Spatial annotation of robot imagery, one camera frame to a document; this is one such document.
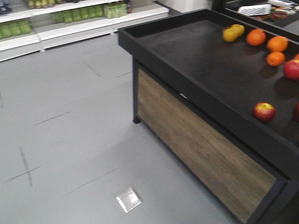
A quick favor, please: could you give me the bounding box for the metal floor outlet cover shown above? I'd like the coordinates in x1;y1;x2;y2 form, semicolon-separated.
116;187;142;213

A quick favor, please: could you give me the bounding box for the dark red apple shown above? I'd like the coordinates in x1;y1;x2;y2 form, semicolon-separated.
252;102;276;123

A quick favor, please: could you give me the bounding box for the yellow apple back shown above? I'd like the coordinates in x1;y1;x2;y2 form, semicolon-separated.
231;24;245;37

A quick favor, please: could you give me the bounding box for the black wood produce stand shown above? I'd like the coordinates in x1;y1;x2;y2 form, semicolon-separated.
119;9;299;224

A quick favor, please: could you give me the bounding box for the orange far left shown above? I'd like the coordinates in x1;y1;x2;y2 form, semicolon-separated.
246;29;266;47

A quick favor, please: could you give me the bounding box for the white store shelf unit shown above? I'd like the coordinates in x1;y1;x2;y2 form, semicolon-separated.
0;0;169;61

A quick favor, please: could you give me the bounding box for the white perforated tray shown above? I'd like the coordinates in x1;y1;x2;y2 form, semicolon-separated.
237;4;271;16

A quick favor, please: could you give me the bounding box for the yellow apple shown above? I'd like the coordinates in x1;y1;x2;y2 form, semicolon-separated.
231;24;245;37
222;28;239;42

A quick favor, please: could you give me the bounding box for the red pink apple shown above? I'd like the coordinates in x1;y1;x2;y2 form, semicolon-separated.
283;59;299;80

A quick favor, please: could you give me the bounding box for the small orange centre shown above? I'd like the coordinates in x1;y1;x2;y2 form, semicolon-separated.
266;51;285;67

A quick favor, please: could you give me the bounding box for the yellow apple front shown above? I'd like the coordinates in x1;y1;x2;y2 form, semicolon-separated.
222;28;239;42

